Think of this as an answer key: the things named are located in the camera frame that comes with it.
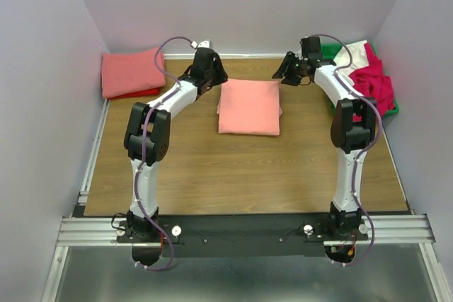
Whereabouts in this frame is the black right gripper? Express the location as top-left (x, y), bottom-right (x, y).
top-left (270, 51), bottom-right (306, 88)

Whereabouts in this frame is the salmon pink t-shirt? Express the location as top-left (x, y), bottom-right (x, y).
top-left (217, 79), bottom-right (282, 137)

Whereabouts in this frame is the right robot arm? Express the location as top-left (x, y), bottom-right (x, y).
top-left (273, 35), bottom-right (381, 240)

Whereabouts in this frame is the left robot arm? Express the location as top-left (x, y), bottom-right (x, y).
top-left (124, 47), bottom-right (228, 242)

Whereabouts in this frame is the white t-shirt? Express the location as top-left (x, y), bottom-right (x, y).
top-left (333, 40), bottom-right (369, 78)

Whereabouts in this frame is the magenta t-shirt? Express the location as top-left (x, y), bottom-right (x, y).
top-left (350, 43), bottom-right (399, 117)

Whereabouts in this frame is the folded coral t-shirt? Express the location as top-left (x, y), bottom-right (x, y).
top-left (101, 47), bottom-right (166, 99)

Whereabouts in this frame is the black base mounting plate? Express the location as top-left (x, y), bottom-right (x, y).
top-left (110, 212), bottom-right (369, 268)

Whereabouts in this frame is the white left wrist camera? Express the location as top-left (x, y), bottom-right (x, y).
top-left (190, 39), bottom-right (213, 50)

